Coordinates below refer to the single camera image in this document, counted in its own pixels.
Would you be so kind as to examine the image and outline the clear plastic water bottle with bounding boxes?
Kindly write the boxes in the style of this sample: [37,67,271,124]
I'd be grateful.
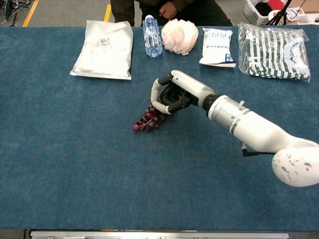
[142,14,163,58]

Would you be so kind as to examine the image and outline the silver aluminium rail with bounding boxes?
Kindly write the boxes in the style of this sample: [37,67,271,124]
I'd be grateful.
[29,230,290,239]

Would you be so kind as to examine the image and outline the white plastic laundry basket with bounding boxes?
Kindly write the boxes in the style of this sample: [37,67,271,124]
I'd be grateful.
[243,0,278,26]

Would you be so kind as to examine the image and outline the white flat plastic package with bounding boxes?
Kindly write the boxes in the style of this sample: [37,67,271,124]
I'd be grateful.
[69,19,134,81]

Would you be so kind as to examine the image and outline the white printed plastic bag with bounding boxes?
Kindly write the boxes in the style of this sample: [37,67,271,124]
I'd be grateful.
[286,6,308,21]

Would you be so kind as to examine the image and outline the crumpled white cloth bundle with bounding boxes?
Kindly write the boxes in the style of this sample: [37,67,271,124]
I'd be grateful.
[161,18,199,56]

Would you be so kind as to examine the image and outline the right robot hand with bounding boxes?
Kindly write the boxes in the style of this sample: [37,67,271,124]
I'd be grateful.
[150,70,216,115]

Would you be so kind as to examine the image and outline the seated person in brown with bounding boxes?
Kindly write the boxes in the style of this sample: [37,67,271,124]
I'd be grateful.
[110,0,233,27]

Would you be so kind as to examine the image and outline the black tripod stand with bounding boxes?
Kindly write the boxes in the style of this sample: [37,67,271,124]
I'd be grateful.
[266,0,292,26]

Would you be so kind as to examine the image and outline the blue felt table cloth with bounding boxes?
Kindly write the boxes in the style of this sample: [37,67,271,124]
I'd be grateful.
[0,24,319,232]

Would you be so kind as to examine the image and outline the black floor cables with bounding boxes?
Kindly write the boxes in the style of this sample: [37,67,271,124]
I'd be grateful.
[0,0,32,27]

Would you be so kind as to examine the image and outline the white printed snack bag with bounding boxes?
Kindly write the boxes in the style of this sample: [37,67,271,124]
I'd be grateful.
[199,27,237,68]

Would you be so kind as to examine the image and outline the purple grape bunch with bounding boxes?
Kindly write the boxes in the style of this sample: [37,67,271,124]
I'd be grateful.
[132,99,165,133]

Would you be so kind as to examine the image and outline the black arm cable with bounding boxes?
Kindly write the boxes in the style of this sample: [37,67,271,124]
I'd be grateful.
[240,141,276,157]

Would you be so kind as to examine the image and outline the bagged green striped shirt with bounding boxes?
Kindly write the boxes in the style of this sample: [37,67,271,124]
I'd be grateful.
[237,21,312,84]

